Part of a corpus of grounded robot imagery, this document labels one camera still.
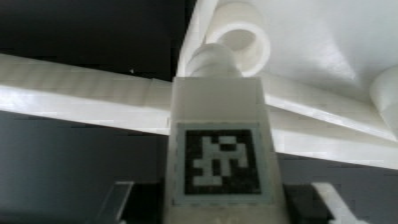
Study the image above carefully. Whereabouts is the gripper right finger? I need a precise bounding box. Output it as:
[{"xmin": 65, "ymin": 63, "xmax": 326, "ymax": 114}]
[{"xmin": 285, "ymin": 182, "xmax": 370, "ymax": 224}]

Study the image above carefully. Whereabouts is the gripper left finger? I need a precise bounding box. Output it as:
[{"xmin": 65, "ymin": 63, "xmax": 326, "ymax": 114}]
[{"xmin": 88, "ymin": 181, "xmax": 164, "ymax": 224}]

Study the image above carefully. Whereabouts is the white square table top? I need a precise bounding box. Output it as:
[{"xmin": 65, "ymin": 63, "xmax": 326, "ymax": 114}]
[{"xmin": 180, "ymin": 0, "xmax": 398, "ymax": 170}]

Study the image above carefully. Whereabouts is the white U-shaped obstacle fence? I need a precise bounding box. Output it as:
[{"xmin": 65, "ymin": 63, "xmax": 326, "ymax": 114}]
[{"xmin": 0, "ymin": 54, "xmax": 173, "ymax": 135}]

